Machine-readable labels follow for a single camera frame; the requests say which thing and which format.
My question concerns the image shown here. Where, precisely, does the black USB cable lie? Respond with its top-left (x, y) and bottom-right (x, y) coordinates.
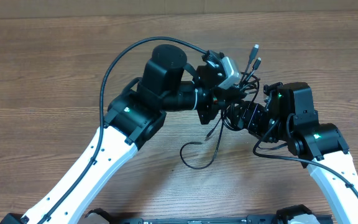
top-left (179, 44), bottom-right (262, 170)

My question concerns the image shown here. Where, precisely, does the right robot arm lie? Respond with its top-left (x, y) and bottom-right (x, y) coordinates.
top-left (228, 82), bottom-right (358, 223)

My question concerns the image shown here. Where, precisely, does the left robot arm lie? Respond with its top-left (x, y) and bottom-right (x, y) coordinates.
top-left (3, 44), bottom-right (241, 223)

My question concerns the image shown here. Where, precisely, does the black right camera cable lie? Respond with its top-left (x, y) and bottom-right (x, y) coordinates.
top-left (252, 116), bottom-right (358, 224)

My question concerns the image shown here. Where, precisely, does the black camera cable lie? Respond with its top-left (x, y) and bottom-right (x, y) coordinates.
top-left (252, 116), bottom-right (358, 224)
top-left (35, 36), bottom-right (209, 224)

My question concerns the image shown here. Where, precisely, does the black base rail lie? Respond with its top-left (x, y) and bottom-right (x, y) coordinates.
top-left (79, 204), bottom-right (334, 224)

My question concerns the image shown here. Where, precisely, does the black left camera cable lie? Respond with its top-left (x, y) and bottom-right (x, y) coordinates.
top-left (35, 36), bottom-right (209, 224)

